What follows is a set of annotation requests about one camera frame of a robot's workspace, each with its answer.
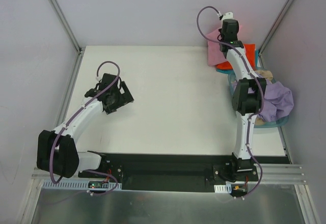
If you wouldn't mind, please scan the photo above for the pink t shirt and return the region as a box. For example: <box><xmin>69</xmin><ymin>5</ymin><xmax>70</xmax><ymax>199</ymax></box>
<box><xmin>206</xmin><ymin>29</ymin><xmax>227</xmax><ymax>67</ymax></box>

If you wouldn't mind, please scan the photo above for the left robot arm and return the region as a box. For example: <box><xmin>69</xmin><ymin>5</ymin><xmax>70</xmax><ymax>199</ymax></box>
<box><xmin>37</xmin><ymin>73</ymin><xmax>134</xmax><ymax>178</ymax></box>

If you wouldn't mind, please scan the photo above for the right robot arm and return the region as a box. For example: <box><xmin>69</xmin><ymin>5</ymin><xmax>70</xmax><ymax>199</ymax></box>
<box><xmin>219</xmin><ymin>18</ymin><xmax>266</xmax><ymax>182</ymax></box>

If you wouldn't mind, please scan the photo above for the orange folded t shirt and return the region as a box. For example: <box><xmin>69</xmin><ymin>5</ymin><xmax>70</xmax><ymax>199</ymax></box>
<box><xmin>216</xmin><ymin>44</ymin><xmax>256</xmax><ymax>71</ymax></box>

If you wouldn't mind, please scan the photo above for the purple t shirt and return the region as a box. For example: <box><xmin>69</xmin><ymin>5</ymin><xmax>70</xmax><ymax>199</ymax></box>
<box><xmin>258</xmin><ymin>79</ymin><xmax>294</xmax><ymax>123</ymax></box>

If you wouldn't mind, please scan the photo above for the teal plastic basket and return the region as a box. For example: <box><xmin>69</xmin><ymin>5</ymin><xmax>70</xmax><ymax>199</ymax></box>
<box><xmin>215</xmin><ymin>66</ymin><xmax>291</xmax><ymax>133</ymax></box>

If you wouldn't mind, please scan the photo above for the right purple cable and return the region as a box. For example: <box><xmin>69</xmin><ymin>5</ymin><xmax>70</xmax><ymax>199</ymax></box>
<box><xmin>197</xmin><ymin>6</ymin><xmax>263</xmax><ymax>203</ymax></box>

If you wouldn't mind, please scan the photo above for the right aluminium frame post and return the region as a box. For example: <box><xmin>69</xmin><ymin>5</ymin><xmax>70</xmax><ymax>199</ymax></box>
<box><xmin>259</xmin><ymin>0</ymin><xmax>295</xmax><ymax>55</ymax></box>

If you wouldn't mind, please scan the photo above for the aluminium frame post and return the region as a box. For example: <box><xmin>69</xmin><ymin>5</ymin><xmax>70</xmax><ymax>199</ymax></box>
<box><xmin>259</xmin><ymin>0</ymin><xmax>295</xmax><ymax>55</ymax></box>
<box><xmin>48</xmin><ymin>0</ymin><xmax>83</xmax><ymax>54</ymax></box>

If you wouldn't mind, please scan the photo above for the left white cable duct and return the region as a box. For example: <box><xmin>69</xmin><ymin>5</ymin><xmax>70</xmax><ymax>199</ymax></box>
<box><xmin>42</xmin><ymin>180</ymin><xmax>122</xmax><ymax>191</ymax></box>

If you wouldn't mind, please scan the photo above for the white cable duct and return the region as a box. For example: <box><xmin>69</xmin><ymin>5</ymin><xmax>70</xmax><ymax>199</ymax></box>
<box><xmin>42</xmin><ymin>180</ymin><xmax>122</xmax><ymax>191</ymax></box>
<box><xmin>214</xmin><ymin>184</ymin><xmax>232</xmax><ymax>194</ymax></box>

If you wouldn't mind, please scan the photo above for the left aluminium frame post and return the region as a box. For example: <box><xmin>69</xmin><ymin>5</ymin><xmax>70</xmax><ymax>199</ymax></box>
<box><xmin>48</xmin><ymin>0</ymin><xmax>83</xmax><ymax>54</ymax></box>

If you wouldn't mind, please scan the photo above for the right white cable duct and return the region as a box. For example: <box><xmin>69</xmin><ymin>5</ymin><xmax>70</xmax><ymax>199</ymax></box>
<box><xmin>214</xmin><ymin>184</ymin><xmax>232</xmax><ymax>194</ymax></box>

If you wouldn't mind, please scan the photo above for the front aluminium frame rail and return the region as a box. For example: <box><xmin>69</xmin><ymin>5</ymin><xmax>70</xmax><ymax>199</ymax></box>
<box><xmin>32</xmin><ymin>164</ymin><xmax>307</xmax><ymax>185</ymax></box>

